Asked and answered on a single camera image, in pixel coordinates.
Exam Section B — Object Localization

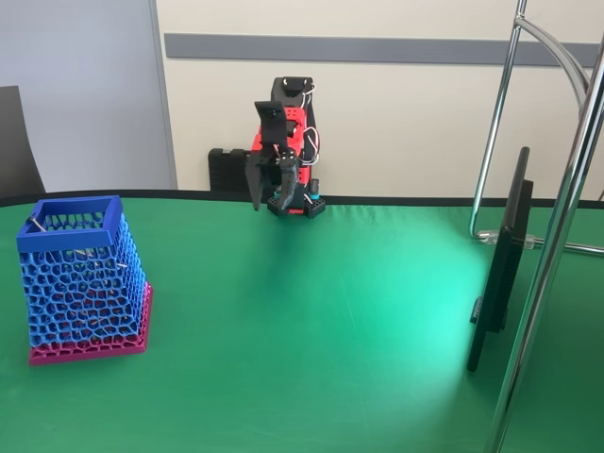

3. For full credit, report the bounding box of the green cloth with black edge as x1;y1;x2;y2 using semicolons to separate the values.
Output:
0;188;604;453

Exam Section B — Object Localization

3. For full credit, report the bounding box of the clear plastic clamp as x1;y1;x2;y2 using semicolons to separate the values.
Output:
477;228;540;251

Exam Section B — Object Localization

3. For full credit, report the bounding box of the black plastic case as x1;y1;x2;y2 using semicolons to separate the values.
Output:
208;147;257;193

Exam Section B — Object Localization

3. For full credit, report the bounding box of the blue and magenta mesh basket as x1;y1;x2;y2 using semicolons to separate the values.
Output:
15;194;155;367

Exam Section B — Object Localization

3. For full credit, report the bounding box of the chrome tube stand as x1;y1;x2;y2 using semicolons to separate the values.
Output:
468;0;604;453

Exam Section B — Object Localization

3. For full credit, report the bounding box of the grey wall rail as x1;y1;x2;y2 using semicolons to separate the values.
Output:
163;32;603;67

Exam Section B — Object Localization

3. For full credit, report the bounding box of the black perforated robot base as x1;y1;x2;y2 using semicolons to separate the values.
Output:
266;193;328;221

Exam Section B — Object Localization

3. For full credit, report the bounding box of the small camera board with mount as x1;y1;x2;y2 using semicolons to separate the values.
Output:
254;99;288;148

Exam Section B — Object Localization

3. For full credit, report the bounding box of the black flat light panel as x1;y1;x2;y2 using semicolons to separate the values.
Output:
466;145;536;374

